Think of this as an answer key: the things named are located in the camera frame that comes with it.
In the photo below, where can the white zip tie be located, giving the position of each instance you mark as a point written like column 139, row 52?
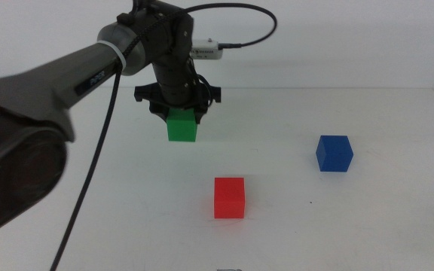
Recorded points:
column 118, row 54

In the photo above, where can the green cube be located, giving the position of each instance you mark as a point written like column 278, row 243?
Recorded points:
column 182, row 126

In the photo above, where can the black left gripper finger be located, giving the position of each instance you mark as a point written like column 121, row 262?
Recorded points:
column 201, row 114
column 159, row 112

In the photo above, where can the blue cube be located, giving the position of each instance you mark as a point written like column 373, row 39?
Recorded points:
column 334, row 154

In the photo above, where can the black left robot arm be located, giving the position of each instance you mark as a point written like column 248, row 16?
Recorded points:
column 32, row 98

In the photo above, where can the red cube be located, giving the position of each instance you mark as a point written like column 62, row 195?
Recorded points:
column 229, row 197

